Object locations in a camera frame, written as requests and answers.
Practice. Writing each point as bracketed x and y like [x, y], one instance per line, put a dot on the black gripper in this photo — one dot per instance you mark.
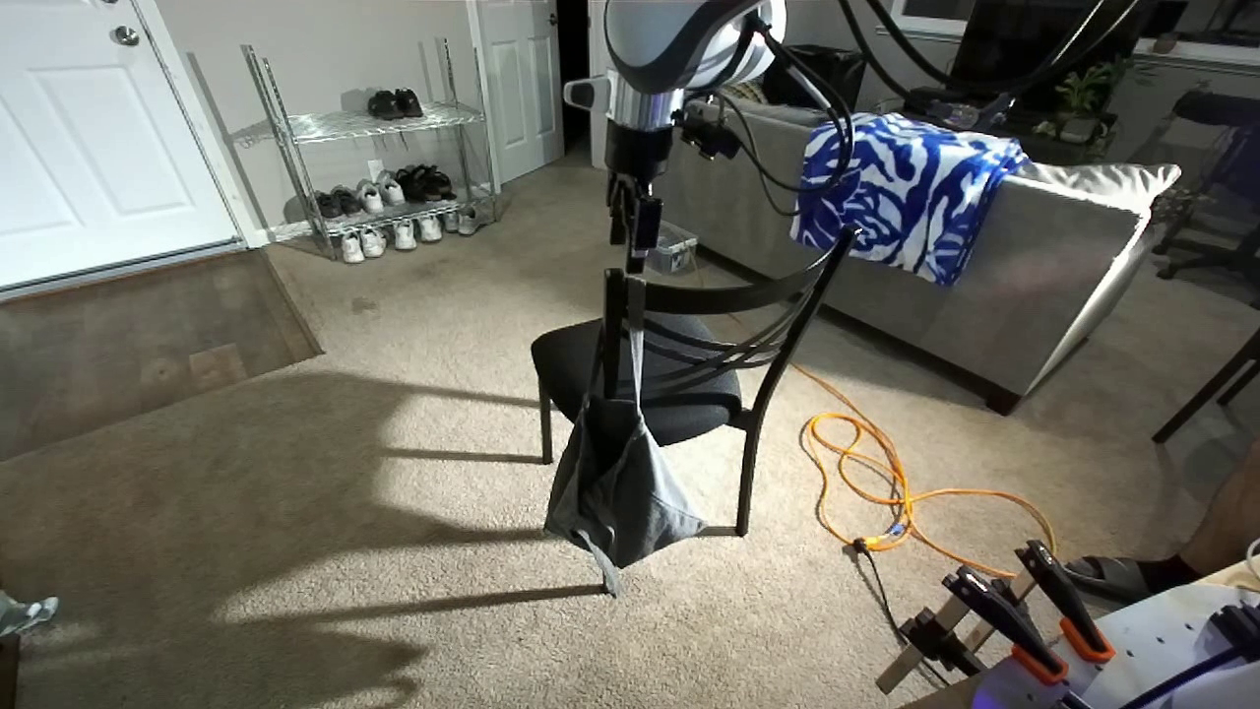
[641, 163]

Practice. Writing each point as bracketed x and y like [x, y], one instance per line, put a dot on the grey cloth bag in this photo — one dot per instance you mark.
[622, 488]

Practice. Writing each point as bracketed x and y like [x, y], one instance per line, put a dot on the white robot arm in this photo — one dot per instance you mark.
[669, 43]

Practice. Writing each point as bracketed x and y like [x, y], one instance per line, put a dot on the black office chair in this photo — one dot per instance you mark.
[1225, 142]

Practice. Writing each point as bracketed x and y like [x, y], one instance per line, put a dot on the clear plastic box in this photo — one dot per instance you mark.
[677, 250]

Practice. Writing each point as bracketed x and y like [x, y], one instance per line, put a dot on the grey sneaker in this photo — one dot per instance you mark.
[467, 221]

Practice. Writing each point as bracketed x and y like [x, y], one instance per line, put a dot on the white panel door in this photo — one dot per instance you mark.
[516, 81]

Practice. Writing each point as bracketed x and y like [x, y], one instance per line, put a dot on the bulky black shoe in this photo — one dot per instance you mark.
[427, 183]

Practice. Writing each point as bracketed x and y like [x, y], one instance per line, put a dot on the white high-top sneaker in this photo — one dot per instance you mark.
[391, 183]

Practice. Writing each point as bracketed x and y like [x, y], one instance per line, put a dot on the black box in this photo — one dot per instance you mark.
[832, 81]

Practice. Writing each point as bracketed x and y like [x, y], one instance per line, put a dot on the blue white patterned blanket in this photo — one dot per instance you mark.
[907, 183]

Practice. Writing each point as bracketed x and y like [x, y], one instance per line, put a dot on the dark grey shoe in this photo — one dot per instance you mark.
[337, 203]

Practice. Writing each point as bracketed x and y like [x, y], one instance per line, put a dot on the grey sofa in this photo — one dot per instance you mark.
[1047, 263]

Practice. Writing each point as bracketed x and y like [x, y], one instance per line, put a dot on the black monitor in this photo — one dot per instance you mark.
[1024, 35]

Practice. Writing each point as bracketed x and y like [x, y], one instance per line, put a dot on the green potted plant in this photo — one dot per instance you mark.
[1087, 102]

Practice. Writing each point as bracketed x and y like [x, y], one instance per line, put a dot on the dark brown door mat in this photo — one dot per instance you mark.
[133, 350]

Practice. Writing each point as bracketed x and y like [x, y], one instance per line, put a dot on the white entry door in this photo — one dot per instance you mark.
[105, 142]

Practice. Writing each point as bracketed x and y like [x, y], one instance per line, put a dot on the grey shoe with black sock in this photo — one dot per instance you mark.
[1114, 576]

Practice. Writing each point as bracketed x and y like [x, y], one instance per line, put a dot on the black desk leg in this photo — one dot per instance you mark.
[1205, 388]

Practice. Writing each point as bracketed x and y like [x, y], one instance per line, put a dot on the bare person leg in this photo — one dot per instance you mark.
[1225, 527]

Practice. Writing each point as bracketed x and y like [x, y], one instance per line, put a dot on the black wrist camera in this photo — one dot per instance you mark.
[711, 128]

